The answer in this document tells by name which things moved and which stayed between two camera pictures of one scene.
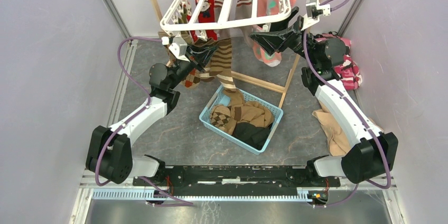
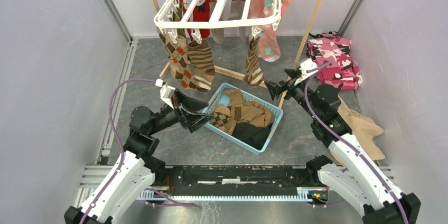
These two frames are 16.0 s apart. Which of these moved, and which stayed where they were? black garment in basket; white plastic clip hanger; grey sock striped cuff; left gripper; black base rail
Moved: grey sock striped cuff; left gripper
Stayed: white plastic clip hanger; black garment in basket; black base rail
